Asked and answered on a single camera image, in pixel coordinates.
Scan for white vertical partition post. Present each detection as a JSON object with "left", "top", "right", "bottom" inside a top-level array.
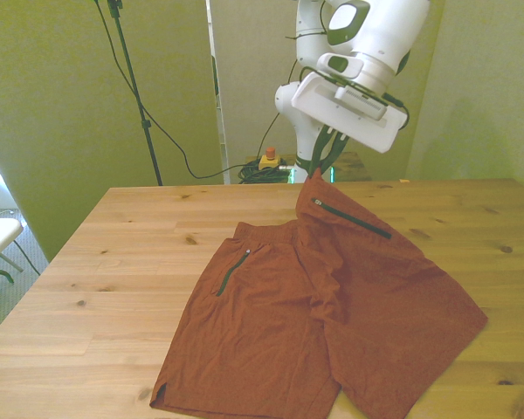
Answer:
[{"left": 204, "top": 0, "right": 231, "bottom": 185}]

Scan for black camera tripod stand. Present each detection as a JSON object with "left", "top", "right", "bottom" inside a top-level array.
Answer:
[{"left": 93, "top": 0, "right": 165, "bottom": 187}]

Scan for long black stand cable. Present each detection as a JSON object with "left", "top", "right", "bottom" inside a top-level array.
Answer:
[{"left": 93, "top": 0, "right": 251, "bottom": 181}]

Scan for yellow emergency stop button box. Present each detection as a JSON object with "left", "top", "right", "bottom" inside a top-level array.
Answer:
[{"left": 258, "top": 147, "right": 286, "bottom": 172}]

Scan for rust red athletic shorts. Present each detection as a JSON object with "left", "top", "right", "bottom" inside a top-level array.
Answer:
[{"left": 149, "top": 168, "right": 489, "bottom": 419}]

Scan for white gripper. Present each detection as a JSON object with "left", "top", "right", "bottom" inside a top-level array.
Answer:
[{"left": 290, "top": 71, "right": 410, "bottom": 181}]

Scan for coiled black cable bundle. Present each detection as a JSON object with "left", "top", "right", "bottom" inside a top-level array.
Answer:
[{"left": 237, "top": 158, "right": 293, "bottom": 185}]

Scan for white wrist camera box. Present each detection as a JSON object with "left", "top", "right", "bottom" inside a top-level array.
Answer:
[{"left": 333, "top": 84, "right": 389, "bottom": 122}]

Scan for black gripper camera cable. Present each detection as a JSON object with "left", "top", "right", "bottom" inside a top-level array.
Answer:
[{"left": 382, "top": 90, "right": 412, "bottom": 132}]

